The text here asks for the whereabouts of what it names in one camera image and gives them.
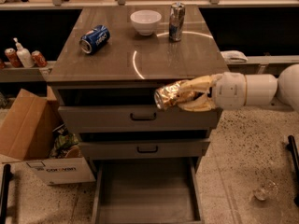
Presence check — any red soda can right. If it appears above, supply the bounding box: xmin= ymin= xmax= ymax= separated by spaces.
xmin=32 ymin=50 xmax=48 ymax=67

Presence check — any white pump bottle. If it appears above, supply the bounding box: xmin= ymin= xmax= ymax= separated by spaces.
xmin=13 ymin=37 xmax=35 ymax=68

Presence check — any black bar right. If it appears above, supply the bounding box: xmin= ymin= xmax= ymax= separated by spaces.
xmin=286 ymin=135 xmax=299 ymax=207

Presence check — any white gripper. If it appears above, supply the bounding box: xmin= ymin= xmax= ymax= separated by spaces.
xmin=178 ymin=72 xmax=246 ymax=112

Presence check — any orange gold soda can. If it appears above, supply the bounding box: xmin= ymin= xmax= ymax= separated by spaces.
xmin=154 ymin=80 xmax=197 ymax=110

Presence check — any clear glass cup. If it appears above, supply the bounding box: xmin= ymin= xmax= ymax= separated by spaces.
xmin=253 ymin=179 xmax=278 ymax=202

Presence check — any tall silver blue can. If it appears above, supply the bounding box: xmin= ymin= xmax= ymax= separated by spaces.
xmin=169 ymin=2 xmax=185 ymax=42

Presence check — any black bar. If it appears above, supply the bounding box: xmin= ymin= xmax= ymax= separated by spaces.
xmin=286 ymin=135 xmax=299 ymax=207
xmin=0 ymin=164 xmax=12 ymax=224

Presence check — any black bar left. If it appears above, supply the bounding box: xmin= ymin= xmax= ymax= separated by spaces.
xmin=0 ymin=164 xmax=12 ymax=224

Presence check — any white cardboard box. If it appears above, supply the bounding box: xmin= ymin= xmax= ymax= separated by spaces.
xmin=26 ymin=158 xmax=95 ymax=185

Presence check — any green snack bag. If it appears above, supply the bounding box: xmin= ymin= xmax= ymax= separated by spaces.
xmin=49 ymin=124 xmax=81 ymax=159

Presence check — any blue pepsi can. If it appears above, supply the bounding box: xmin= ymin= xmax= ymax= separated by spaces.
xmin=79 ymin=25 xmax=110 ymax=54

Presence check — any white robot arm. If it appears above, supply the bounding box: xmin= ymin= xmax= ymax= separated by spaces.
xmin=178 ymin=63 xmax=299 ymax=112

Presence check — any white folded cloth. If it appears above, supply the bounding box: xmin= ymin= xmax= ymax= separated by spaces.
xmin=221 ymin=50 xmax=248 ymax=63

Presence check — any brown cardboard box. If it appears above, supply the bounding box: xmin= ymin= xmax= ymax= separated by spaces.
xmin=0 ymin=89 xmax=61 ymax=161

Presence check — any bottom grey drawer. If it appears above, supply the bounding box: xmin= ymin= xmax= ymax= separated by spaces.
xmin=91 ymin=158 xmax=204 ymax=224

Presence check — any grey drawer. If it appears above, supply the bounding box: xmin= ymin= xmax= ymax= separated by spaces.
xmin=59 ymin=105 xmax=222 ymax=133
xmin=91 ymin=158 xmax=204 ymax=224
xmin=79 ymin=139 xmax=209 ymax=160

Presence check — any grey drawer cabinet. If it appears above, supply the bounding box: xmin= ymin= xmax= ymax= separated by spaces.
xmin=46 ymin=4 xmax=234 ymax=173

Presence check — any middle grey drawer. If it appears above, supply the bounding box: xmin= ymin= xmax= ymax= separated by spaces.
xmin=79 ymin=139 xmax=209 ymax=160

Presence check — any white bowl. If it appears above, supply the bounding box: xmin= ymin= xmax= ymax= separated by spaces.
xmin=130 ymin=10 xmax=162 ymax=35

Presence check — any red soda can left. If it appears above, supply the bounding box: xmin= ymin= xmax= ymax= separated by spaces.
xmin=5 ymin=48 xmax=22 ymax=68

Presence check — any red soda can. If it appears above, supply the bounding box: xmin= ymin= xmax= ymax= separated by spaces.
xmin=5 ymin=48 xmax=22 ymax=68
xmin=32 ymin=50 xmax=48 ymax=67

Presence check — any top grey drawer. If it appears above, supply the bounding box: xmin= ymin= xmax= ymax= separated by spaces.
xmin=59 ymin=105 xmax=222 ymax=133

